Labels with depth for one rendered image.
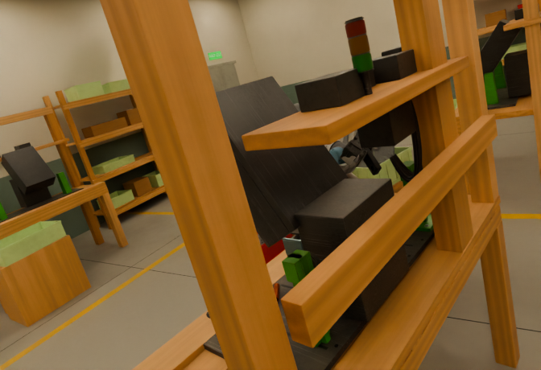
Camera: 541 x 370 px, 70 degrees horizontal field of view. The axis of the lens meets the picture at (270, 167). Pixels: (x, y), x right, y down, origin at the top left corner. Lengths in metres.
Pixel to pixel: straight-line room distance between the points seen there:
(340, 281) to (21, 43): 6.60
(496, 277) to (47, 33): 6.73
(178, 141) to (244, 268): 0.24
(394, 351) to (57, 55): 6.69
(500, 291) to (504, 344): 0.30
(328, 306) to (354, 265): 0.11
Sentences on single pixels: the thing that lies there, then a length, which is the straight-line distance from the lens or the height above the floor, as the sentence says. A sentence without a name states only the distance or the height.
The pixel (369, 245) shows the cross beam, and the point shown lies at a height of 1.26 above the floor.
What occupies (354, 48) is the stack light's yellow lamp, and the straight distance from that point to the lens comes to 1.04.
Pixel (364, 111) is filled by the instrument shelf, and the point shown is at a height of 1.53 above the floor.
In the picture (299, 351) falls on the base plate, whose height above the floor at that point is 0.90.
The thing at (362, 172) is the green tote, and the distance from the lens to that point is 2.46.
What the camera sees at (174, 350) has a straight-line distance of 1.41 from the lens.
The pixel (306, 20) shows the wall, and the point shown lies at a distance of 9.53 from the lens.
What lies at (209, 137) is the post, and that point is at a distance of 0.60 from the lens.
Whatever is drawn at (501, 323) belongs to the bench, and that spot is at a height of 0.25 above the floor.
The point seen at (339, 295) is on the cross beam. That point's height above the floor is 1.23.
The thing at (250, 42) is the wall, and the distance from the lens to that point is 10.44.
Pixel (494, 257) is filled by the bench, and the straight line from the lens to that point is 2.06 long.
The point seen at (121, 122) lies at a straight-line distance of 6.82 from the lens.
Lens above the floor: 1.66
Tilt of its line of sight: 13 degrees down
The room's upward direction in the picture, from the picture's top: 15 degrees counter-clockwise
